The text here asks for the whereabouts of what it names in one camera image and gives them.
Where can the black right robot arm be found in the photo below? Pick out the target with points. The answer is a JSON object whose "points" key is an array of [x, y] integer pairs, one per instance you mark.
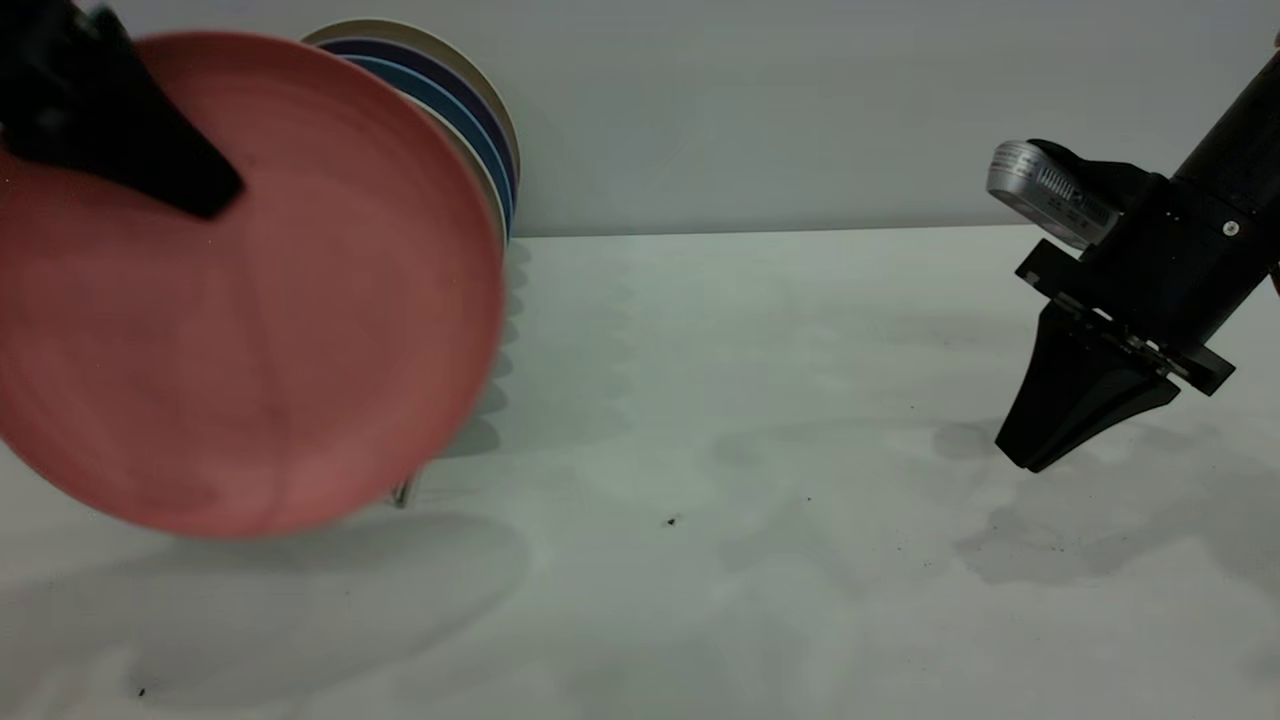
{"points": [[1245, 130]]}

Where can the dark purple plate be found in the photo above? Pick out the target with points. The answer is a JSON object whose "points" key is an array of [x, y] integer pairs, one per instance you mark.
{"points": [[455, 72]]}

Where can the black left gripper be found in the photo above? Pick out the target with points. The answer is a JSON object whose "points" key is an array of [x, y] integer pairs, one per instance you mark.
{"points": [[35, 35]]}

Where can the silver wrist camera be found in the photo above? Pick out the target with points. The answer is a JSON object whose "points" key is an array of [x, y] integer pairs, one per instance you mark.
{"points": [[1050, 190]]}

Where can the beige plate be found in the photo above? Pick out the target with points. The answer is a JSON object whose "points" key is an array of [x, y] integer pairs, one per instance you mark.
{"points": [[480, 165], [420, 33]]}

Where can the pink plate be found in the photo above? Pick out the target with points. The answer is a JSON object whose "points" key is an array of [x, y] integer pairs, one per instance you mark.
{"points": [[260, 330]]}

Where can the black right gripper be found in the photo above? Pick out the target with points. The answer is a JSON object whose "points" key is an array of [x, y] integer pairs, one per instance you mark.
{"points": [[1170, 270]]}

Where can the blue plate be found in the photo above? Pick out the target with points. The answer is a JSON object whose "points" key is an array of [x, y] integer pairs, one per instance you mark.
{"points": [[475, 120]]}

